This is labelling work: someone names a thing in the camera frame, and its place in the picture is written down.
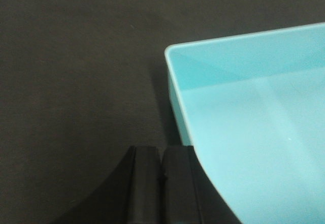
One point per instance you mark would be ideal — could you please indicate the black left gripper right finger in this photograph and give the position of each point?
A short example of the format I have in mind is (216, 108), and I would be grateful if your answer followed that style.
(188, 195)

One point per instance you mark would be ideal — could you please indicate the black conveyor belt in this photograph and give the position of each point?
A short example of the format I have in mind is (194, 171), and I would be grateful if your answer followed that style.
(83, 80)

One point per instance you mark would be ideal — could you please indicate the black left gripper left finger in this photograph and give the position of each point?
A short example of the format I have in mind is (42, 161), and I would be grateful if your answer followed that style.
(129, 195)

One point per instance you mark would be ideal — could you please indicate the light blue plastic bin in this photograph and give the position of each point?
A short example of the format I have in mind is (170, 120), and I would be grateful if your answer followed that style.
(252, 107)

